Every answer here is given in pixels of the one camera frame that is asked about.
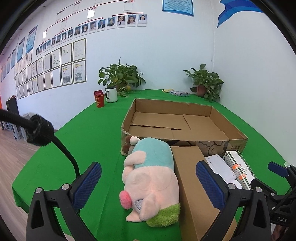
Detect green table cloth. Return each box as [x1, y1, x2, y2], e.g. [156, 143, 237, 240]
[12, 90, 289, 240]

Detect white plastic device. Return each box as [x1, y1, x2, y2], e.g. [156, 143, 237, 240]
[205, 155, 236, 183]

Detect grey plastic stool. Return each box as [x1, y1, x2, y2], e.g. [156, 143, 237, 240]
[11, 124, 27, 141]

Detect left potted green plant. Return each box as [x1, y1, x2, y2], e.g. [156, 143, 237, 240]
[98, 59, 146, 97]

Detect long narrow cardboard box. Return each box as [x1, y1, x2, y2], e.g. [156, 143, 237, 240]
[170, 145, 238, 241]

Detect yellow packet on table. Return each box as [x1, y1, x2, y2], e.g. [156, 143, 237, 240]
[162, 89, 174, 93]

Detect potted green plant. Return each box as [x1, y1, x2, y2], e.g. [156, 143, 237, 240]
[183, 63, 224, 102]
[98, 59, 146, 97]

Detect green white medicine box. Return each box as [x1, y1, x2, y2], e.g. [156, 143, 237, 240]
[223, 151, 256, 190]

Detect framed certificates on wall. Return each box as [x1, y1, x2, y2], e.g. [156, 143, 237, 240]
[1, 38, 87, 100]

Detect pink pig plush toy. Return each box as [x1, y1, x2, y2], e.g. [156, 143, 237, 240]
[119, 136, 181, 227]

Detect white enamel mug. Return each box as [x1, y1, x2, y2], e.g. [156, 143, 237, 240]
[105, 87, 118, 103]

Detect staff photo row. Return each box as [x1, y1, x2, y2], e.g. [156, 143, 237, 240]
[35, 13, 147, 56]

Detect white handheld fan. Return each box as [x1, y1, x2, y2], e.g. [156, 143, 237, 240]
[227, 179, 242, 189]

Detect large shallow cardboard tray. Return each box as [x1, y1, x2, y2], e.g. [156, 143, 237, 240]
[121, 98, 248, 157]

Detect red paper cup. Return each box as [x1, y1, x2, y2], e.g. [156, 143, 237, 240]
[94, 90, 105, 108]

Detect right potted green plant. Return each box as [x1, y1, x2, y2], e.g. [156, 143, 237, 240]
[183, 63, 224, 102]

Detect patterned packet on table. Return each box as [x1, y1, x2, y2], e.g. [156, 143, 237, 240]
[170, 91, 190, 97]

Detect black cable with velcro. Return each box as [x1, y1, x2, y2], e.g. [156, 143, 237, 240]
[0, 109, 81, 176]

